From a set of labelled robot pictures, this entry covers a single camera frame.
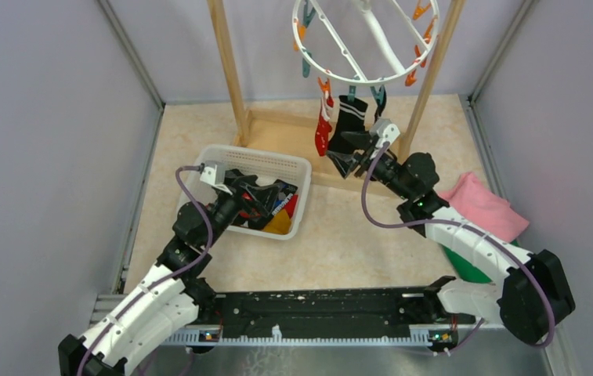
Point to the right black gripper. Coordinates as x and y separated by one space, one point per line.
345 163

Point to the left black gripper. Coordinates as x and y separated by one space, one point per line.
262 197

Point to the black sock blue squares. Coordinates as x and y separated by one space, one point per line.
283 200

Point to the red Santa snowflake sock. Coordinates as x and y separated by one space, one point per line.
324 128

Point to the black sock white stripes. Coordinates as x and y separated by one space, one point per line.
379 104

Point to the round white clip hanger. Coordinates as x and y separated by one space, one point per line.
365 44

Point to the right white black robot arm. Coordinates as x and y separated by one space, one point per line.
528 292

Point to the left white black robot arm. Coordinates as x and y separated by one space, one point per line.
172 294

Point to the yellow sock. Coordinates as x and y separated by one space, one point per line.
280 224

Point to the white plastic laundry basket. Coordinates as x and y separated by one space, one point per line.
268 166

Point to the pink cloth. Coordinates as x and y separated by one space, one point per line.
478 204

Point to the green cloth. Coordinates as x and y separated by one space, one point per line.
465 270

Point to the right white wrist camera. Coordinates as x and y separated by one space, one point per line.
384 131

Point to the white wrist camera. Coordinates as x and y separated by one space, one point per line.
213 174
384 131

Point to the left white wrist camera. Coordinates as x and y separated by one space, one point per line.
213 174

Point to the wooden hanger stand frame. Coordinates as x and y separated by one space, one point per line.
280 132

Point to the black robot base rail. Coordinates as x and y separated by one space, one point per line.
339 316

